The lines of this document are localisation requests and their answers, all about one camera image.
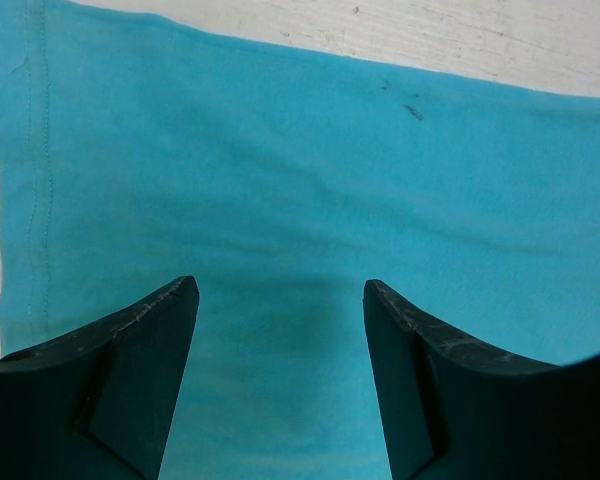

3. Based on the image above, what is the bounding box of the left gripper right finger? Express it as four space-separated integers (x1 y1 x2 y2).
363 280 600 479

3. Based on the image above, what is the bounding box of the teal t shirt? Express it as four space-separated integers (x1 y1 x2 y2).
0 1 600 479

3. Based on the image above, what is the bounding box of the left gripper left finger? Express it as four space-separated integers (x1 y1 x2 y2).
0 276 199 479

